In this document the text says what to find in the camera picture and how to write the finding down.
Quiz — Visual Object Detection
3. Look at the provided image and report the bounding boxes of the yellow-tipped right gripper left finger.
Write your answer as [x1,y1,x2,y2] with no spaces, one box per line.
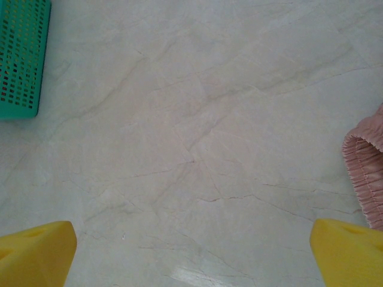
[0,220,78,287]

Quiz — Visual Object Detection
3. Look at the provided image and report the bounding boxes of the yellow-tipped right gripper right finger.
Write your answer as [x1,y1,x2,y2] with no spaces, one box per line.
[310,218,383,287]

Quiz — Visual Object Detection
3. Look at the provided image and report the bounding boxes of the teal plastic basket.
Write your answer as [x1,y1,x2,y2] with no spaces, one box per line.
[0,0,52,121]

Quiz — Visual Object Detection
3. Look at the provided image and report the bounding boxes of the pink shorts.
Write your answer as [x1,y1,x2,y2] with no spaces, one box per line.
[342,103,383,231]

